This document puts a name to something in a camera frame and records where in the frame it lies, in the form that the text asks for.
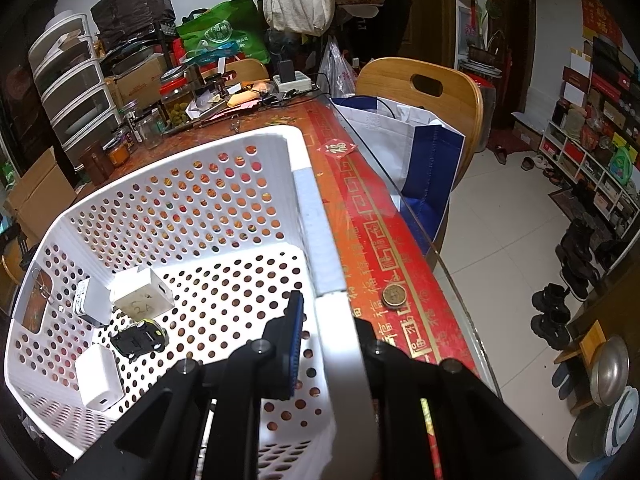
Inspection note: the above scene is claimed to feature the red wall poster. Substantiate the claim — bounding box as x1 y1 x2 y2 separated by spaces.
577 0 626 41

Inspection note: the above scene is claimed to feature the green shopping bag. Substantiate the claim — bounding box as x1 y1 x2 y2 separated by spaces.
177 0 271 66

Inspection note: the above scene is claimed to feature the black toy car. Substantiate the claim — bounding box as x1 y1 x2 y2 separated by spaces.
110 320 168 361

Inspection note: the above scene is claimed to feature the empty glass jar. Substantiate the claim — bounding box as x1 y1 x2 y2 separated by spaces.
135 107 166 150

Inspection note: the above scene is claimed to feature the glass jar with red lid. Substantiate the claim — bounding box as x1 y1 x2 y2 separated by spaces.
160 80 198 128

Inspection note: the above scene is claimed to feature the blue and white lid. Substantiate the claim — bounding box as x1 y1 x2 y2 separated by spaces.
602 390 640 458

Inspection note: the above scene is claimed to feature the white power strip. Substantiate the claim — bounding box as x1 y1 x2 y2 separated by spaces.
272 71 313 93

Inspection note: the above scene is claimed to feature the white perforated plastic basket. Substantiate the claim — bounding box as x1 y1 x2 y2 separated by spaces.
4 126 382 480

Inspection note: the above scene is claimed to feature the white shoe shelf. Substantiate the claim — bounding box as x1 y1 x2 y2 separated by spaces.
542 120 640 221

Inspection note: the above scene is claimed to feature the small orange jar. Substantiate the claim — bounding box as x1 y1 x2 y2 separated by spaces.
107 135 135 168

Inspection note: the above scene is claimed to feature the blue and white paper bag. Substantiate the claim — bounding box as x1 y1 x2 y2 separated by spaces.
330 95 466 256

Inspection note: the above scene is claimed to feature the metal pan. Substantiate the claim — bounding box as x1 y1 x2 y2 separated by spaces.
590 335 631 406

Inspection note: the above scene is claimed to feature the open cardboard box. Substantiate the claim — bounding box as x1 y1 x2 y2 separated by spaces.
2 146 78 241

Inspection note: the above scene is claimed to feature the clear plastic bag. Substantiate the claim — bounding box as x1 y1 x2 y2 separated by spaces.
317 35 358 98

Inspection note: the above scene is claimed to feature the white charger with printed label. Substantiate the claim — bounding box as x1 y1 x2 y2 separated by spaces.
72 277 113 326

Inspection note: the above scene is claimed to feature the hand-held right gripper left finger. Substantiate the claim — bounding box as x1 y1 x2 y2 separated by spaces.
60 290 307 480

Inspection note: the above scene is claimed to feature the metal canister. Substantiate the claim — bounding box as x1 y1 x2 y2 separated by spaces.
470 72 498 153

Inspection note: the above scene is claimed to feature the red diamond sticker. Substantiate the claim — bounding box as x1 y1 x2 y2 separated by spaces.
317 141 358 158

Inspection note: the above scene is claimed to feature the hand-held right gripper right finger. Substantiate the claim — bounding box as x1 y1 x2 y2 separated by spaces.
352 317 576 480

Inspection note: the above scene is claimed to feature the white charger with handwriting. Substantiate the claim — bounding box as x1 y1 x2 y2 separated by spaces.
109 267 175 320

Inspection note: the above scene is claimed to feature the white plastic drawer unit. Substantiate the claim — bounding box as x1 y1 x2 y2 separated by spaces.
27 12 123 156

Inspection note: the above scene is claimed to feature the brown cardboard box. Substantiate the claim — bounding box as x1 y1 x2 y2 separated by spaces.
105 55 168 111

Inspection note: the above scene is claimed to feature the plain white cube charger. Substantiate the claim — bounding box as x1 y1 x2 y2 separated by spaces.
75 344 125 412

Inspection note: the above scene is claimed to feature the black quilted bag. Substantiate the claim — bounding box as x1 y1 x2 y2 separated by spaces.
90 0 176 46

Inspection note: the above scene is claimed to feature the wooden chair with handle hole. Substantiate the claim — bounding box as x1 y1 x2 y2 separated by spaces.
355 57 485 191

